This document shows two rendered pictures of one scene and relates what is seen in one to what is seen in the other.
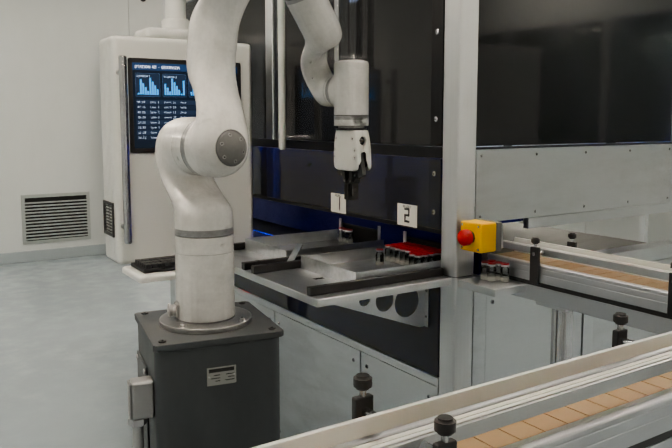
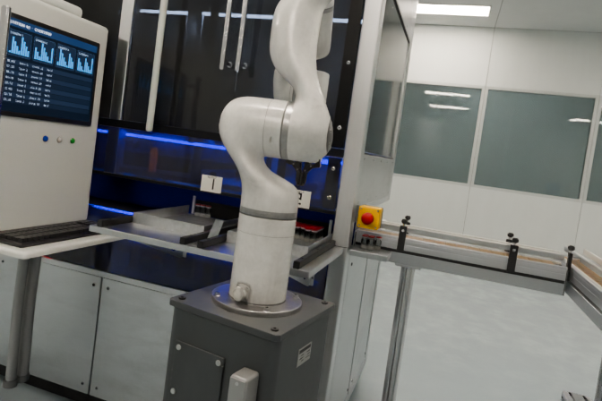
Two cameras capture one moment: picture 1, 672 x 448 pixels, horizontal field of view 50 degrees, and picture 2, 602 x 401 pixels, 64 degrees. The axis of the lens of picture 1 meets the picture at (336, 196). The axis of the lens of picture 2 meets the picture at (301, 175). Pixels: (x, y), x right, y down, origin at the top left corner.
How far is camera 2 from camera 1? 1.08 m
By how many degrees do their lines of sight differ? 39
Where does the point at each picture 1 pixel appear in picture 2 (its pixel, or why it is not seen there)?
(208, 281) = (285, 262)
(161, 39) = (37, 0)
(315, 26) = (323, 38)
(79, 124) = not seen: outside the picture
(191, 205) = (279, 187)
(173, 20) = not seen: outside the picture
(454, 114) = (360, 126)
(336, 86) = not seen: hidden behind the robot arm
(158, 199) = (13, 166)
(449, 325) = (337, 284)
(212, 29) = (313, 19)
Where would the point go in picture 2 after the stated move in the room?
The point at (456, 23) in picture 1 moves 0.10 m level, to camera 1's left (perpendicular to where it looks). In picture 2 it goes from (370, 60) to (348, 53)
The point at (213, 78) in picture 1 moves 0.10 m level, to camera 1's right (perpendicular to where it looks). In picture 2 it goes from (313, 66) to (348, 76)
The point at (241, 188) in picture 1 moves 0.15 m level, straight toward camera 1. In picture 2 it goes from (85, 162) to (103, 166)
